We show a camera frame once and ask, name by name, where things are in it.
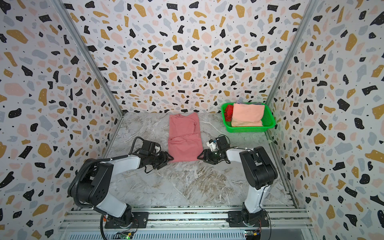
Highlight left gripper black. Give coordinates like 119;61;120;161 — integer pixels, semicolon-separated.
147;150;173;169

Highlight dusty pink t shirt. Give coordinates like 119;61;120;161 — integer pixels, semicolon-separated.
168;113;203;163

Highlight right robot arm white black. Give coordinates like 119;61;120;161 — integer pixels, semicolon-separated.
198;147;278;228

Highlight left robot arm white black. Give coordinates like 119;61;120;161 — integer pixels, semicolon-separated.
68;151;174;228

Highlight red t shirt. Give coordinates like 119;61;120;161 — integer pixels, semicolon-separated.
224;105;234;122

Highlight peach folded t shirt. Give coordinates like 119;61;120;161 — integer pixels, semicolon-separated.
231;104;265;127

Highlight green plastic basket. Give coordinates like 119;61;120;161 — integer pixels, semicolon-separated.
221;103;276;133

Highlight left green circuit board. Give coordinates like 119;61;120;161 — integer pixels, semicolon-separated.
113;232;135;240

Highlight right circuit board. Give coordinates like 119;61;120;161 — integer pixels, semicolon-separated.
245;230;261;240

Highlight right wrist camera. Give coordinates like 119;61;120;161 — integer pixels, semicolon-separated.
206;135;231;152

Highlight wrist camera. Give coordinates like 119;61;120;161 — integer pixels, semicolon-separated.
206;135;231;152
140;140;161;155

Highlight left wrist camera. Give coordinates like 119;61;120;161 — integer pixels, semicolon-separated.
140;140;161;155

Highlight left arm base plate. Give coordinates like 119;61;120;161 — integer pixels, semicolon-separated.
104;212;149;230

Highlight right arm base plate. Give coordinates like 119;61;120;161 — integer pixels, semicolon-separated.
227;209;270;228

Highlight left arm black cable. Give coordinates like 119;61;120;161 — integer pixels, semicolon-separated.
67;136;145;240

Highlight aluminium rail frame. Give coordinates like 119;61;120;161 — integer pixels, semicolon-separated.
56;206;317;240

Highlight right corner aluminium post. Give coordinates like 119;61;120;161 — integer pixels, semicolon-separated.
265;0;319;108

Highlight corner aluminium post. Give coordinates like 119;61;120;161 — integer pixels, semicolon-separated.
52;1;124;118
265;0;319;108

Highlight left corner aluminium post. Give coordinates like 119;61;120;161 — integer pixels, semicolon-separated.
52;1;124;118

